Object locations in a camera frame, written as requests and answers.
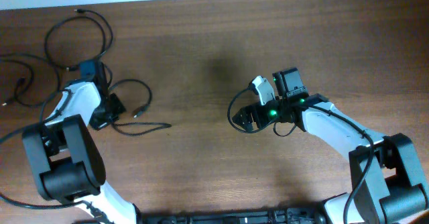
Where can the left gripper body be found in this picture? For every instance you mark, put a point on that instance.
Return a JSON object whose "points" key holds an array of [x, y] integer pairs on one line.
{"points": [[110, 110]]}

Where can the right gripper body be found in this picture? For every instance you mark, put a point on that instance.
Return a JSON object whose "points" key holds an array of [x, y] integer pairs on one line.
{"points": [[270, 112]]}

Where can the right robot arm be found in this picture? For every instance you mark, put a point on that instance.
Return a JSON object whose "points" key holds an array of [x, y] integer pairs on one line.
{"points": [[388, 182]]}

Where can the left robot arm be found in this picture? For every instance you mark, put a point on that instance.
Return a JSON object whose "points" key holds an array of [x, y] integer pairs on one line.
{"points": [[65, 162]]}

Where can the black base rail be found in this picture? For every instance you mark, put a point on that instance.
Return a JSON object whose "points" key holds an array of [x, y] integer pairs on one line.
{"points": [[218, 215]]}

